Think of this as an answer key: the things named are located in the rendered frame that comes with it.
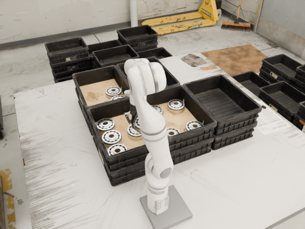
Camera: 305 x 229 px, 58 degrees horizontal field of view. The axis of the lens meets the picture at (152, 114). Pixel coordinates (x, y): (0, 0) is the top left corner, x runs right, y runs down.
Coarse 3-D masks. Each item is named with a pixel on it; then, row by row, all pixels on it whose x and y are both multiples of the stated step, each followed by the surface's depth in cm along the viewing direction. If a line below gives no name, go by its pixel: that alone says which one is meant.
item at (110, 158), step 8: (104, 104) 156; (112, 104) 157; (88, 112) 150; (96, 128) 141; (104, 144) 132; (144, 144) 132; (104, 152) 128; (120, 152) 128; (128, 152) 128; (136, 152) 130; (112, 160) 127
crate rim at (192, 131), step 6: (162, 90) 166; (186, 90) 166; (192, 96) 161; (198, 102) 157; (204, 108) 153; (210, 114) 149; (204, 126) 141; (210, 126) 142; (186, 132) 138; (192, 132) 139; (198, 132) 141; (168, 138) 135; (174, 138) 136; (180, 138) 138
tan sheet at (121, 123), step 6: (120, 120) 160; (126, 120) 160; (120, 126) 156; (126, 126) 156; (120, 132) 153; (126, 132) 153; (126, 138) 149; (126, 144) 145; (132, 144) 145; (138, 144) 145
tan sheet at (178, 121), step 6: (186, 108) 169; (168, 114) 164; (174, 114) 164; (180, 114) 164; (186, 114) 164; (168, 120) 160; (174, 120) 160; (180, 120) 160; (186, 120) 160; (168, 126) 156; (174, 126) 156; (180, 126) 156
